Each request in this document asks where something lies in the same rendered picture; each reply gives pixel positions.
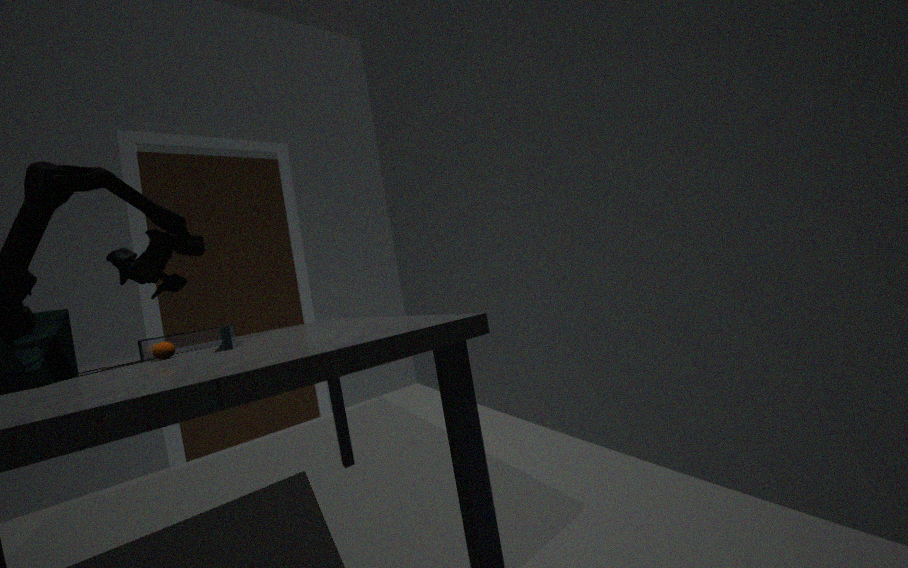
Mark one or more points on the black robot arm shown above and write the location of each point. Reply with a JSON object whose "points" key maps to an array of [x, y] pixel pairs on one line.
{"points": [[47, 186]]}

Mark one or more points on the dark brown ball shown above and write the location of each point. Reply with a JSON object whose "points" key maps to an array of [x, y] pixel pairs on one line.
{"points": [[169, 349]]}

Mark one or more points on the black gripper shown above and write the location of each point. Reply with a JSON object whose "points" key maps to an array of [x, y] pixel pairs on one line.
{"points": [[123, 258]]}

